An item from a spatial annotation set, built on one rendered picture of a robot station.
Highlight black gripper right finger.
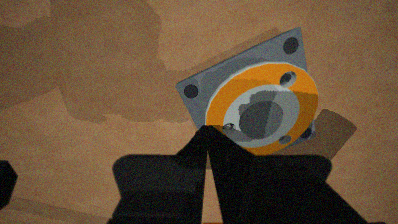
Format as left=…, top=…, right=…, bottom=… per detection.
left=207, top=125, right=332, bottom=224

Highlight grey square base plate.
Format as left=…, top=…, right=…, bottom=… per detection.
left=175, top=27, right=316, bottom=150

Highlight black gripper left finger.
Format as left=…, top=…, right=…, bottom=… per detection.
left=112, top=125, right=209, bottom=224

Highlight orange round plate with holes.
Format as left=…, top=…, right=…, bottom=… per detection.
left=205, top=61, right=318, bottom=155

